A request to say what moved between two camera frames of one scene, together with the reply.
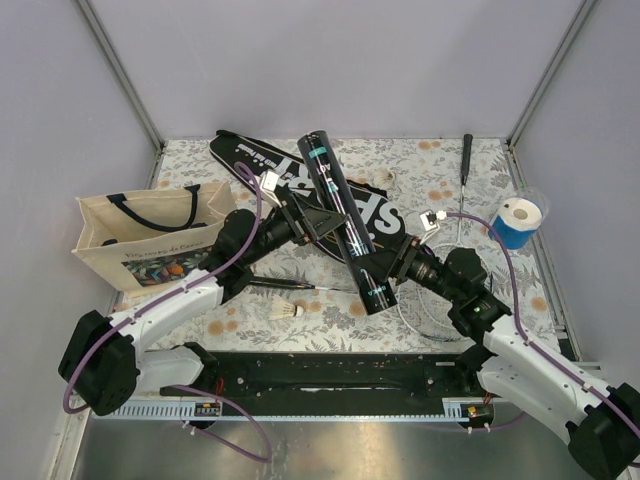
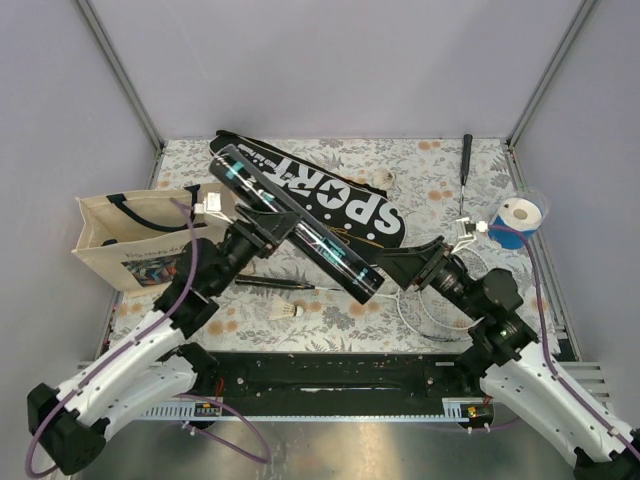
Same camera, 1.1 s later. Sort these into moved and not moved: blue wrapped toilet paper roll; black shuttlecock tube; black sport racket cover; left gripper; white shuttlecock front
Moved: left gripper; black shuttlecock tube
Not moved: blue wrapped toilet paper roll; black sport racket cover; white shuttlecock front
